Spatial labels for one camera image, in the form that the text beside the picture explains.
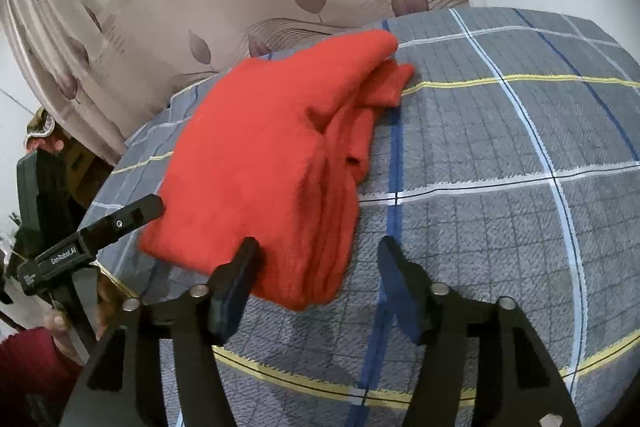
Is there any red knit sweater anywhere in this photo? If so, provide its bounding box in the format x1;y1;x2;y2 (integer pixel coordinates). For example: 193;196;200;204
139;29;413;311

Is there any person's left hand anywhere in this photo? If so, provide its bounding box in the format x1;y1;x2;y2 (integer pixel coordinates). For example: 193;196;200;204
46;267;124;365

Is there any cluttered brown side furniture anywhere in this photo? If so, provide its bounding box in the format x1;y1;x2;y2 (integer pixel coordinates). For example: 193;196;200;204
25;107;113;208

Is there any grey plaid bed sheet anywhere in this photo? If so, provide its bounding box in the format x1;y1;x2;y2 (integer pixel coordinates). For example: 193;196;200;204
81;5;640;427

